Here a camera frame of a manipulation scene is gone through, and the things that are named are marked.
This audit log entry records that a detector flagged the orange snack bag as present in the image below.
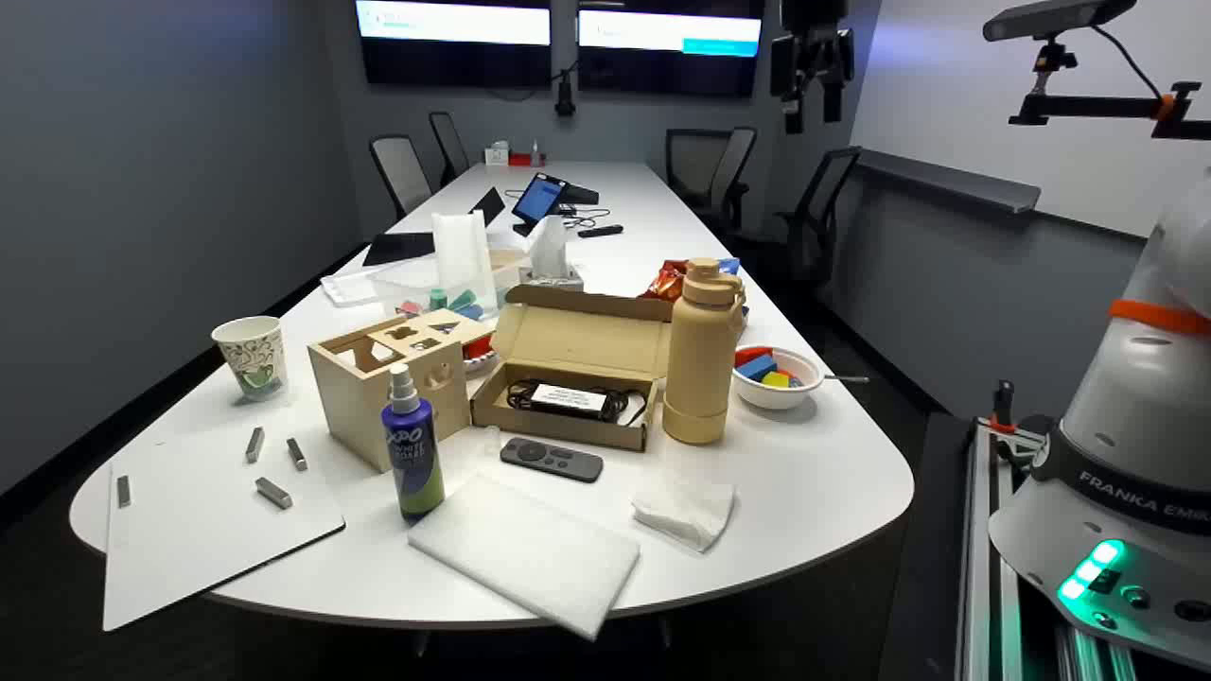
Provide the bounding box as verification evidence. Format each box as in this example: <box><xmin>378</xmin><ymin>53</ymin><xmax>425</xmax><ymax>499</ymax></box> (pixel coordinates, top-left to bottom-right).
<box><xmin>647</xmin><ymin>261</ymin><xmax>684</xmax><ymax>302</ymax></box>

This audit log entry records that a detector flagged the black office chair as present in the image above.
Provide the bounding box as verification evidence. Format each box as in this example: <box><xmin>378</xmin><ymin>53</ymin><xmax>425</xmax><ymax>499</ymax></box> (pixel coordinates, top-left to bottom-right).
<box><xmin>782</xmin><ymin>147</ymin><xmax>859</xmax><ymax>272</ymax></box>
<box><xmin>429</xmin><ymin>109</ymin><xmax>470</xmax><ymax>176</ymax></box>
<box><xmin>371</xmin><ymin>135</ymin><xmax>433</xmax><ymax>213</ymax></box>
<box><xmin>665</xmin><ymin>124</ymin><xmax>757</xmax><ymax>238</ymax></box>

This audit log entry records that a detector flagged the beige water bottle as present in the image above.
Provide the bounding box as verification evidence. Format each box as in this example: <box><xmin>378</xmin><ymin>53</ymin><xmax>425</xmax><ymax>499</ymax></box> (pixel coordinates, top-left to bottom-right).
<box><xmin>664</xmin><ymin>257</ymin><xmax>743</xmax><ymax>447</ymax></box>

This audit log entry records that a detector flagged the white napkin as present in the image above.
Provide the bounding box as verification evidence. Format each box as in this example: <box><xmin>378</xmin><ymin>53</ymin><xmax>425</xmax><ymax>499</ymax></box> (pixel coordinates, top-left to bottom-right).
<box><xmin>631</xmin><ymin>481</ymin><xmax>733</xmax><ymax>553</ymax></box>

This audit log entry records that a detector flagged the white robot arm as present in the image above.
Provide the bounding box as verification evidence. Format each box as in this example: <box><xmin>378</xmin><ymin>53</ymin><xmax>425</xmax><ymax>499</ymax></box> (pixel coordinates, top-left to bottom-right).
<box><xmin>987</xmin><ymin>176</ymin><xmax>1211</xmax><ymax>668</ymax></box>

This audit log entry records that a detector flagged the blue tablet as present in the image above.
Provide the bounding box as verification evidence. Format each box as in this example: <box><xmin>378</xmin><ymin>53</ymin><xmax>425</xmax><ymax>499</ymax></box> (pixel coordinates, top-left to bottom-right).
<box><xmin>512</xmin><ymin>174</ymin><xmax>564</xmax><ymax>228</ymax></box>

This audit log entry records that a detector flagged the right wall monitor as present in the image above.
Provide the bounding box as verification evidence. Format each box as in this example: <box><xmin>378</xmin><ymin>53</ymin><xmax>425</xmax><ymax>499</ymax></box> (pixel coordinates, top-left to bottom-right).
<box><xmin>576</xmin><ymin>0</ymin><xmax>766</xmax><ymax>97</ymax></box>

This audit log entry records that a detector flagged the wall monitor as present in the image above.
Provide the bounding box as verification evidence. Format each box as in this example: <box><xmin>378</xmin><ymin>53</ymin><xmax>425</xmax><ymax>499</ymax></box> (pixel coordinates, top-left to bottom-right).
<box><xmin>576</xmin><ymin>0</ymin><xmax>766</xmax><ymax>97</ymax></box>
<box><xmin>356</xmin><ymin>0</ymin><xmax>553</xmax><ymax>87</ymax></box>

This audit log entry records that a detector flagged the purple spray bottle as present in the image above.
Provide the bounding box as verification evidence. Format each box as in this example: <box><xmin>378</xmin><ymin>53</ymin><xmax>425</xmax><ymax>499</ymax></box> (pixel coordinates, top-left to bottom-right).
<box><xmin>381</xmin><ymin>362</ymin><xmax>444</xmax><ymax>520</ymax></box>

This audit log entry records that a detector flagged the clear plastic bag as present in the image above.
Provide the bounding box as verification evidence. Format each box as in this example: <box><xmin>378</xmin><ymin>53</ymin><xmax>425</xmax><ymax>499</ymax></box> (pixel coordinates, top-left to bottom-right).
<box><xmin>433</xmin><ymin>213</ymin><xmax>497</xmax><ymax>309</ymax></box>

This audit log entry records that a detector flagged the white foam board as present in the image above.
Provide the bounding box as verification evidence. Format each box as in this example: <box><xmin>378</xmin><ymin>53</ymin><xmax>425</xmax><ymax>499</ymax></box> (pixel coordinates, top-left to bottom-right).
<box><xmin>409</xmin><ymin>472</ymin><xmax>641</xmax><ymax>640</ymax></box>

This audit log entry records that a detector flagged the grey metal block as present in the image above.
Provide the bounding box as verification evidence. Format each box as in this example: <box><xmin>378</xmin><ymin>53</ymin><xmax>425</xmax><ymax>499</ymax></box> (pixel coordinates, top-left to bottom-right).
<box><xmin>115</xmin><ymin>476</ymin><xmax>133</xmax><ymax>507</ymax></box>
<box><xmin>253</xmin><ymin>476</ymin><xmax>292</xmax><ymax>512</ymax></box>
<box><xmin>289</xmin><ymin>440</ymin><xmax>306</xmax><ymax>472</ymax></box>
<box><xmin>248</xmin><ymin>428</ymin><xmax>265</xmax><ymax>465</ymax></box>

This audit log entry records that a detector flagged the paper cup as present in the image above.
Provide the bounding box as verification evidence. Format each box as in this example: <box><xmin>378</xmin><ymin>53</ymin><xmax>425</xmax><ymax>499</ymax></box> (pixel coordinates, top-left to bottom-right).
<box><xmin>212</xmin><ymin>315</ymin><xmax>285</xmax><ymax>402</ymax></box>

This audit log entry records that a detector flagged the white bowl of blocks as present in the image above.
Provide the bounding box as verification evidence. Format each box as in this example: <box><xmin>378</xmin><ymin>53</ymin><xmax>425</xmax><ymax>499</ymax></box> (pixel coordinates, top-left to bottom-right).
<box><xmin>733</xmin><ymin>343</ymin><xmax>824</xmax><ymax>413</ymax></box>

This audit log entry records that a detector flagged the left wall monitor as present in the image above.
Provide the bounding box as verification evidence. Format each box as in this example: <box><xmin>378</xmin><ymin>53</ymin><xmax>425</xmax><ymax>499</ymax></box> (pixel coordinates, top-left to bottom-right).
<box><xmin>356</xmin><ymin>0</ymin><xmax>553</xmax><ymax>87</ymax></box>

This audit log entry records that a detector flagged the black remote control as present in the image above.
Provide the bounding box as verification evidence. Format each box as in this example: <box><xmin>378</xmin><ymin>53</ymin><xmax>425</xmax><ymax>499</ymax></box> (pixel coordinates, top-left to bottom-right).
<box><xmin>499</xmin><ymin>440</ymin><xmax>602</xmax><ymax>483</ymax></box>

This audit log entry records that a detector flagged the camera on mount arm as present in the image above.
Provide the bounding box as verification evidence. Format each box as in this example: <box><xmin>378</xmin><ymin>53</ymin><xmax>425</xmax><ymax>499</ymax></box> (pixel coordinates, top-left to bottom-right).
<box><xmin>979</xmin><ymin>0</ymin><xmax>1211</xmax><ymax>143</ymax></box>

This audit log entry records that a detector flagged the wooden shape sorter box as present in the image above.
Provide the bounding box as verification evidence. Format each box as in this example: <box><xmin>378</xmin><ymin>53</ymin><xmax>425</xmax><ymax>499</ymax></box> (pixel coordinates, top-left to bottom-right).
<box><xmin>311</xmin><ymin>309</ymin><xmax>492</xmax><ymax>467</ymax></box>

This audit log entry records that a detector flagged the large white board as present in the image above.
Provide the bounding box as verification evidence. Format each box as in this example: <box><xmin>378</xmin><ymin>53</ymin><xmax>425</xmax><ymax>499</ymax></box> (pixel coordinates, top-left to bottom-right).
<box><xmin>101</xmin><ymin>428</ymin><xmax>343</xmax><ymax>633</ymax></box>

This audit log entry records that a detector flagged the open cardboard box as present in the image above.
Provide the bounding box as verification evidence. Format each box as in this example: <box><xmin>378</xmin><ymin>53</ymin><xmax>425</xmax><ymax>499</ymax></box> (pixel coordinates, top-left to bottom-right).
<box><xmin>470</xmin><ymin>285</ymin><xmax>670</xmax><ymax>449</ymax></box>

